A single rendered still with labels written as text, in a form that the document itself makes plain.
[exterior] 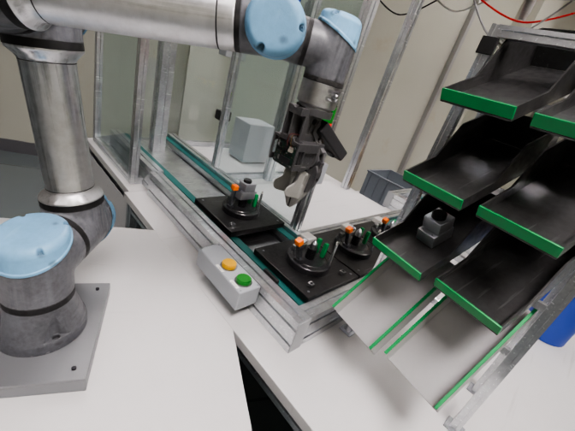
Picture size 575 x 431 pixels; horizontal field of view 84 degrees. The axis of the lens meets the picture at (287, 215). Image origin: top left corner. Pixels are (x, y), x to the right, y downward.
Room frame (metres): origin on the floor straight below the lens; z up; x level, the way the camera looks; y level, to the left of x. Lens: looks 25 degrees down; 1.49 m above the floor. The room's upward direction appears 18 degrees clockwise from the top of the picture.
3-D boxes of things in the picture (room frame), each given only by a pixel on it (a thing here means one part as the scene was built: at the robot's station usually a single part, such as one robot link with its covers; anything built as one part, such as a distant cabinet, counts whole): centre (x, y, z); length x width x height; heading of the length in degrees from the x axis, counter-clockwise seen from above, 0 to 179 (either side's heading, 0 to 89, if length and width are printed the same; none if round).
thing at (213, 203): (1.05, 0.17, 0.96); 0.24 x 0.24 x 0.02; 50
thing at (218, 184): (1.04, 0.12, 0.91); 0.84 x 0.28 x 0.10; 50
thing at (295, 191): (0.62, 0.00, 1.27); 0.06 x 0.03 x 0.09; 140
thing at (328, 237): (1.04, -0.26, 1.01); 0.24 x 0.24 x 0.13; 50
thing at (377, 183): (2.80, -0.93, 0.73); 0.62 x 0.42 x 0.23; 50
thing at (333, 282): (0.85, -0.10, 1.01); 0.24 x 0.24 x 0.13; 50
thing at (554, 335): (1.06, -1.06, 1.00); 0.16 x 0.16 x 0.27
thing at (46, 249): (0.44, 0.41, 1.06); 0.13 x 0.12 x 0.14; 9
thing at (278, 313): (0.89, 0.22, 0.91); 0.89 x 0.06 x 0.11; 50
